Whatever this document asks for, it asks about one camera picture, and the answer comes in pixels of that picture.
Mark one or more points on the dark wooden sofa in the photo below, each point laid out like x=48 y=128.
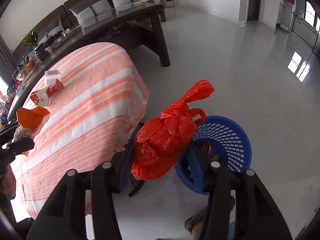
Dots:
x=27 y=23

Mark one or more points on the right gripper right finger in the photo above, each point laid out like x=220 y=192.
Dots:
x=239 y=205

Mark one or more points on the red plastic bag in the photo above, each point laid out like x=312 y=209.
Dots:
x=161 y=141

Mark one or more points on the orange fruit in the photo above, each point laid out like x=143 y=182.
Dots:
x=30 y=64

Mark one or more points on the brown shoe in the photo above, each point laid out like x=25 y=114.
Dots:
x=195 y=223

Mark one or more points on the blue plastic basket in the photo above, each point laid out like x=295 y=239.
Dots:
x=224 y=141

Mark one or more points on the green potted plant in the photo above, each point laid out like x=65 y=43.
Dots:
x=31 y=39

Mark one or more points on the orange striped tablecloth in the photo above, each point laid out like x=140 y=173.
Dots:
x=102 y=102

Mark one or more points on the dark wooden coffee table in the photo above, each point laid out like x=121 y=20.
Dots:
x=129 y=26

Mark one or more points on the white red paper carton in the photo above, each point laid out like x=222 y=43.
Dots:
x=40 y=97

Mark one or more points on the orange snack bag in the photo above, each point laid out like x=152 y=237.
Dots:
x=32 y=118

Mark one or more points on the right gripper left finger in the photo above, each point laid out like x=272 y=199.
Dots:
x=63 y=214

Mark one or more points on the white plastic box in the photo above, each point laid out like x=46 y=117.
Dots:
x=51 y=76

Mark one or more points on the red long snack wrapper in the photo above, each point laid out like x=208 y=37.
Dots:
x=56 y=86

